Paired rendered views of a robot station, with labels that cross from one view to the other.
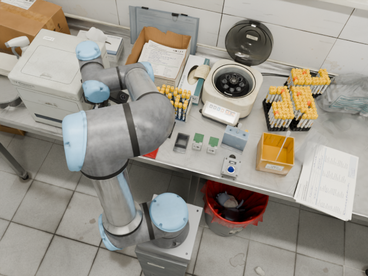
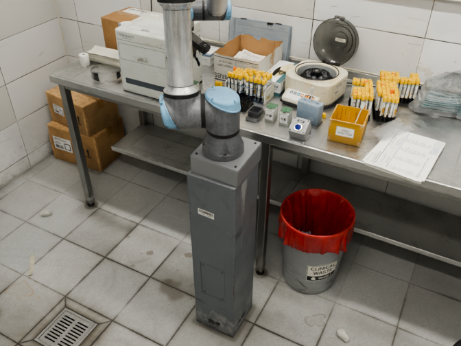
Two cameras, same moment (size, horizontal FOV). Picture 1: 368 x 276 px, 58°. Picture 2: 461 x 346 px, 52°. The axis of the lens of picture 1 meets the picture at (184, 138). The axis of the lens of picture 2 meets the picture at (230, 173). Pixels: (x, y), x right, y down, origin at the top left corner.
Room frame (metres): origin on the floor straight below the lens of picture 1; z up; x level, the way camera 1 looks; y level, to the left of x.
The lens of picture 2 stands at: (-1.01, -0.41, 1.89)
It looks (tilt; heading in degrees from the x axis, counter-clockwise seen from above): 37 degrees down; 17
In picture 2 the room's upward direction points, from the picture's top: straight up
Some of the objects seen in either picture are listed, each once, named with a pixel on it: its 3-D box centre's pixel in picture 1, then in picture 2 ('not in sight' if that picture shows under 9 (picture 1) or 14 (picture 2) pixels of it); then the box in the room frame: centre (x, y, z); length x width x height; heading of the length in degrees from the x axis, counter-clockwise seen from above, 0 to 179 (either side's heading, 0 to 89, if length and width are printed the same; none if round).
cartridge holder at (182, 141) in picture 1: (181, 141); (255, 112); (0.71, 0.01, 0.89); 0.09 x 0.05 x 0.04; 170
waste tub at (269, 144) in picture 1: (274, 154); (348, 125); (0.67, -0.38, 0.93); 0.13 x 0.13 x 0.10; 84
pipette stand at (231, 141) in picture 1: (235, 138); (309, 112); (0.73, -0.22, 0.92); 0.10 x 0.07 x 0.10; 71
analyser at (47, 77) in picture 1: (70, 84); (163, 56); (0.87, 0.50, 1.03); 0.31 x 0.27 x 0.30; 79
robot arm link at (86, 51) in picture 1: (90, 59); not in sight; (0.74, 0.32, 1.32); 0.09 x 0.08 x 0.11; 20
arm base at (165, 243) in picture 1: (168, 223); (223, 137); (0.32, 0.03, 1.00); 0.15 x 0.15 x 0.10
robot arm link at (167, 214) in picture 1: (166, 215); (221, 109); (0.31, 0.03, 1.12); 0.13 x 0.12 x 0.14; 110
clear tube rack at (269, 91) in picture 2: (167, 104); (249, 88); (0.89, 0.09, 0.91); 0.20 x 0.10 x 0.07; 79
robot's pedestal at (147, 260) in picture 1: (167, 256); (223, 249); (0.32, 0.03, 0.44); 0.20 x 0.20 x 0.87; 79
